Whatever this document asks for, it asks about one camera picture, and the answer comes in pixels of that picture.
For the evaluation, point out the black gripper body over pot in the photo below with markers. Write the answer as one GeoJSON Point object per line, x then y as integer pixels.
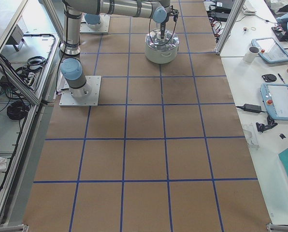
{"type": "Point", "coordinates": [163, 24]}

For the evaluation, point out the black gripper finger over pot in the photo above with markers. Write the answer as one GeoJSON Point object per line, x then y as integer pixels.
{"type": "Point", "coordinates": [162, 30]}

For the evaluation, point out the glass pot lid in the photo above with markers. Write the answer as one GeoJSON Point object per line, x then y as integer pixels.
{"type": "Point", "coordinates": [169, 42]}

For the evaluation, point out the white electric cooking pot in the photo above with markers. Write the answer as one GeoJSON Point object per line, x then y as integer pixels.
{"type": "Point", "coordinates": [160, 57]}

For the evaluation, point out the silver robot arm near pot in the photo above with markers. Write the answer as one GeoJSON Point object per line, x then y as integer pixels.
{"type": "Point", "coordinates": [71, 69]}

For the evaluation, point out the white mug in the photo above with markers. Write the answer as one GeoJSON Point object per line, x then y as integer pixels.
{"type": "Point", "coordinates": [251, 54]}

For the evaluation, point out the blue teach pendant far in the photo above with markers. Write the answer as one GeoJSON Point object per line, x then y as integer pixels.
{"type": "Point", "coordinates": [270, 50]}

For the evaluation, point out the blue teach pendant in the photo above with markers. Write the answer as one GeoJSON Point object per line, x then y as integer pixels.
{"type": "Point", "coordinates": [275, 98]}
{"type": "Point", "coordinates": [270, 50]}

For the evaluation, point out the black power adapter brick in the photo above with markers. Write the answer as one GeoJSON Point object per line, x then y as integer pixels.
{"type": "Point", "coordinates": [252, 108]}

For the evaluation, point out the blue teach pendant near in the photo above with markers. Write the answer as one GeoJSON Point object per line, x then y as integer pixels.
{"type": "Point", "coordinates": [275, 98]}

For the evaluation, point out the clear plastic holder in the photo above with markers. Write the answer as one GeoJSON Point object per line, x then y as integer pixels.
{"type": "Point", "coordinates": [250, 135]}

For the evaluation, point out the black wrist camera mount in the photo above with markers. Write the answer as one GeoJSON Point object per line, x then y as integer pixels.
{"type": "Point", "coordinates": [174, 13]}

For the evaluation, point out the aluminium frame post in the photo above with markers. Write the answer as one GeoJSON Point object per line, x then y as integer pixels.
{"type": "Point", "coordinates": [238, 4]}

